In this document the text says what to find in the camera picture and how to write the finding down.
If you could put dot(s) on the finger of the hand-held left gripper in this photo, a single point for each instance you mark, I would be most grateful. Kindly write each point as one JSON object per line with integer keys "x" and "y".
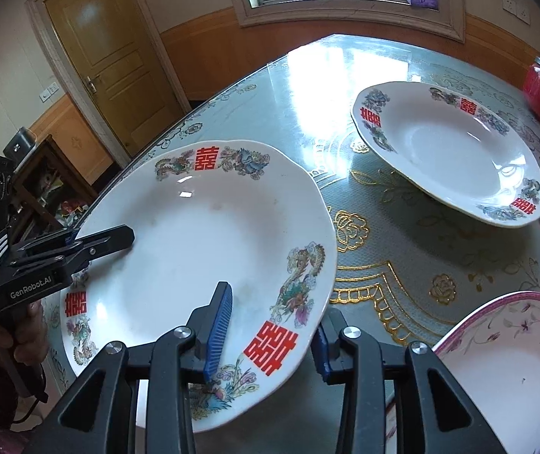
{"x": 109, "y": 240}

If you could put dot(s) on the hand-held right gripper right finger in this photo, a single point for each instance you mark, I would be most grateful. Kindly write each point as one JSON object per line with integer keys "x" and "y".
{"x": 323, "y": 357}

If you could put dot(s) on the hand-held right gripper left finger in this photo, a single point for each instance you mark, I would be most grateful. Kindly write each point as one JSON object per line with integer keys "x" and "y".
{"x": 218, "y": 331}

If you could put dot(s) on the white plate with red print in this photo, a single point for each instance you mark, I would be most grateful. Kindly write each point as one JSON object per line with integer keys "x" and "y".
{"x": 194, "y": 246}
{"x": 445, "y": 151}

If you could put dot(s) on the person's left hand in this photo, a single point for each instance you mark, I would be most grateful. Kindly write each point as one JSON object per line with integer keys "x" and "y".
{"x": 33, "y": 335}

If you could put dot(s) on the wooden cabinet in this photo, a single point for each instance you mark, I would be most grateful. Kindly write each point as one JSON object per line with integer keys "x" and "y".
{"x": 57, "y": 184}

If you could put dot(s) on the floral tablecloth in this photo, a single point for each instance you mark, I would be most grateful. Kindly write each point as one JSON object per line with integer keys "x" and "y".
{"x": 393, "y": 255}

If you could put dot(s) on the black device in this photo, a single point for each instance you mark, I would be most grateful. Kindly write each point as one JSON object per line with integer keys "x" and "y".
{"x": 20, "y": 143}

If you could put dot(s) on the pink floral bowl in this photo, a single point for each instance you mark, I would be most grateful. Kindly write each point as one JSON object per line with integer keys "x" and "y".
{"x": 497, "y": 378}

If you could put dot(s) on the wooden door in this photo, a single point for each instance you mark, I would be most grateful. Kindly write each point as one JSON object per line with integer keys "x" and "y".
{"x": 104, "y": 56}

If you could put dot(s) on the white light switch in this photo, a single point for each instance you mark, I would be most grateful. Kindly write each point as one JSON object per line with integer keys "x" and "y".
{"x": 49, "y": 92}

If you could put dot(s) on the white wall socket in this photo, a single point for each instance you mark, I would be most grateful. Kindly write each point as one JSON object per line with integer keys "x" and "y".
{"x": 523, "y": 13}
{"x": 509, "y": 4}

